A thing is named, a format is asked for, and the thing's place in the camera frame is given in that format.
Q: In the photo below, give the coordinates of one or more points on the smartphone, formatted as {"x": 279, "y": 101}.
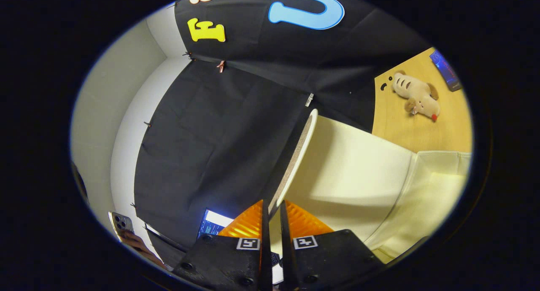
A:
{"x": 121, "y": 223}

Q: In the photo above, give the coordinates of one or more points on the laptop screen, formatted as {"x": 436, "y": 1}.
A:
{"x": 213, "y": 225}

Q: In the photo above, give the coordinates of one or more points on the dark blue cover book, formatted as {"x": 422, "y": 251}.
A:
{"x": 446, "y": 69}

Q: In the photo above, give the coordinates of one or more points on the beige plush dog toy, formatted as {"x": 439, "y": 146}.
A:
{"x": 415, "y": 95}

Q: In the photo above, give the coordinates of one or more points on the beige fabric storage box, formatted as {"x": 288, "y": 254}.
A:
{"x": 358, "y": 168}

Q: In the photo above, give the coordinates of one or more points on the orange cloth clip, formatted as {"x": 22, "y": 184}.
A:
{"x": 221, "y": 66}

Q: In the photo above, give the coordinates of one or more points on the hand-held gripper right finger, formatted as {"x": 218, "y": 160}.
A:
{"x": 287, "y": 257}

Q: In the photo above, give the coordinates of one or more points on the silver cloth clip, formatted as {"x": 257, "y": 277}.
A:
{"x": 309, "y": 100}

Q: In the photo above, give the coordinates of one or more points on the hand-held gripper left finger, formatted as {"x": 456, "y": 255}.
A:
{"x": 266, "y": 257}

